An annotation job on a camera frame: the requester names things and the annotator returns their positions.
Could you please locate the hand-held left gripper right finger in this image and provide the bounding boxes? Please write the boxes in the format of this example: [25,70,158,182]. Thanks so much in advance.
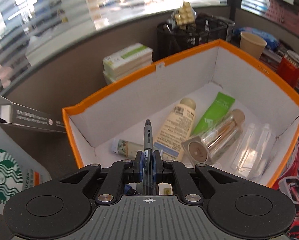
[152,150,237,203]

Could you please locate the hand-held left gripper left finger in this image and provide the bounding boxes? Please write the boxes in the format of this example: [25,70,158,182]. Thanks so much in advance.
[60,151,143,204]

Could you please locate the dark blue pen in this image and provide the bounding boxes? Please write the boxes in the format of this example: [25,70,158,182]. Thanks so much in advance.
[142,119,155,197]

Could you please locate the orange cardboard box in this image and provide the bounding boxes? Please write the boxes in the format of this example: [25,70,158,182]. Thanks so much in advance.
[62,39,299,188]

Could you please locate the cream lotion bottle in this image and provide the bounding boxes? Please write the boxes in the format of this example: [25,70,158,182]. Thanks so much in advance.
[152,97,197,162]

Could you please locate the clear bottle with tan cap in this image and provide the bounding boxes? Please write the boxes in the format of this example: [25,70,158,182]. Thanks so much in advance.
[181,109,245,166]

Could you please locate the green tube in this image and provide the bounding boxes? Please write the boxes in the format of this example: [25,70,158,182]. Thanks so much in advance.
[191,92,236,137]

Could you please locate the clear plastic case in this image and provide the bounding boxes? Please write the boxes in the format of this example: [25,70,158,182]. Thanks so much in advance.
[231,122,276,180]

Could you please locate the stack of white green boxes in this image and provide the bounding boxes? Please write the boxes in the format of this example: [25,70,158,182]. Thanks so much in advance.
[102,42,154,84]

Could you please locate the grey cardboard box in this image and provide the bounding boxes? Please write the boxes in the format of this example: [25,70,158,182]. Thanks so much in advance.
[0,94,68,134]

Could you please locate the black mesh desk organizer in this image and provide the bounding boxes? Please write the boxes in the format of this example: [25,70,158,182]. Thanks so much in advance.
[156,14,235,62]

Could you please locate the colourful printed desk mat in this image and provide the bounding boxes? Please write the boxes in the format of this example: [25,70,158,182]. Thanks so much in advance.
[272,130,299,238]

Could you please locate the beige paper cup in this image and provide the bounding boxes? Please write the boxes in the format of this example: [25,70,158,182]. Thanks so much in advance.
[239,31,267,60]

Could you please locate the red drink can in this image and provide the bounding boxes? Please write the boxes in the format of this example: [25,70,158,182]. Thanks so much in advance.
[276,50,299,88]

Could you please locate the blue packet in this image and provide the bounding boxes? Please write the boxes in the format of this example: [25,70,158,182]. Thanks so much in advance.
[233,27,280,51]

